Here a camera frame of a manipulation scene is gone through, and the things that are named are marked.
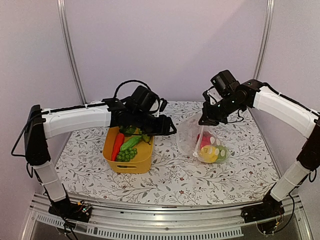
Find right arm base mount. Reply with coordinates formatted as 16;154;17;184
240;193;285;235

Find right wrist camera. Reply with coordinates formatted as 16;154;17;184
202;86;218;105

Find yellow toy apple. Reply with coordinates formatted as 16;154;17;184
200;145;220;163

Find green toy bitter gourd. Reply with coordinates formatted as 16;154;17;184
120;135;142;152

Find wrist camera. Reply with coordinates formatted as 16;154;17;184
202;86;218;105
154;98;168;117

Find floral white table mat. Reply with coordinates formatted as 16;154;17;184
55;111;279;205

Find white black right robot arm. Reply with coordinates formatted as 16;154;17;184
198;70;320;218

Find green toy apple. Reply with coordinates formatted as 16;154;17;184
216;145;229;163

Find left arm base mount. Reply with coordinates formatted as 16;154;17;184
48;195;92;223

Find green toy leafy vegetable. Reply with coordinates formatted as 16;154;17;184
119;126;137;137

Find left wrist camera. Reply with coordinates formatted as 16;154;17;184
154;98;168;117

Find clear polka dot zip bag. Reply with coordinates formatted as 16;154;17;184
176;113;226;164

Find yellow plastic basket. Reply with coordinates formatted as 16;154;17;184
102;127;154;174

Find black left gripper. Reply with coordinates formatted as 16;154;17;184
132;109;178;137

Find green toy grapes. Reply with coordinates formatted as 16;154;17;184
116;147;138;162

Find red toy apple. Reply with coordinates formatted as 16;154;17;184
199;133;212;149

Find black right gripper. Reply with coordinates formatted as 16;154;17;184
198;93;244;126

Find aluminium frame post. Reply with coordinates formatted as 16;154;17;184
56;0;87;104
253;0;275;80

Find orange toy carrot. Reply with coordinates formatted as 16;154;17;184
111;133;125;162

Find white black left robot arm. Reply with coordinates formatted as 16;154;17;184
24;85;177;217

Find right aluminium frame post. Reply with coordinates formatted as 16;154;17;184
253;0;275;80

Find left aluminium frame post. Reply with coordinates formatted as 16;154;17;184
56;0;87;104

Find aluminium front rail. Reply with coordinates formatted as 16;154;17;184
21;193;315;240

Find green toy pear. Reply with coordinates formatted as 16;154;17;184
141;134;151;145

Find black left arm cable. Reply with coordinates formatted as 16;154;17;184
113;79;152;100

